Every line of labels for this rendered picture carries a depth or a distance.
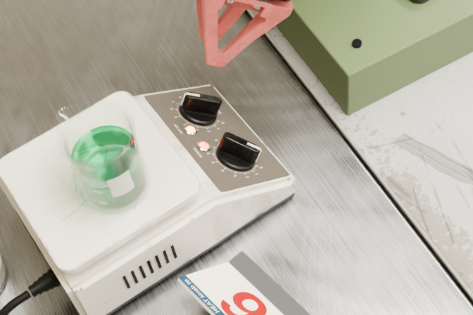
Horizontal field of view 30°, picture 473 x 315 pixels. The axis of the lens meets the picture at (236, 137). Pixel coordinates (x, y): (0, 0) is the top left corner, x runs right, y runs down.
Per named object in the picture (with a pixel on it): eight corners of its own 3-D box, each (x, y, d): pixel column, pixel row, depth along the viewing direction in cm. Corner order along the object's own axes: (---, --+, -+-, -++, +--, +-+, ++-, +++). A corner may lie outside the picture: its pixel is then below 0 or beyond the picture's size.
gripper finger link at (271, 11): (174, 74, 65) (214, -37, 59) (165, 22, 70) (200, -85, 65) (260, 90, 67) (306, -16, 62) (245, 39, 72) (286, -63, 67)
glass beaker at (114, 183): (168, 176, 66) (149, 112, 59) (125, 232, 63) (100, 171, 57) (105, 143, 68) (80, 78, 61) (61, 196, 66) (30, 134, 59)
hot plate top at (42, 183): (127, 91, 71) (124, 85, 71) (207, 193, 65) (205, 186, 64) (-6, 168, 68) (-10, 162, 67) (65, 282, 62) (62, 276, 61)
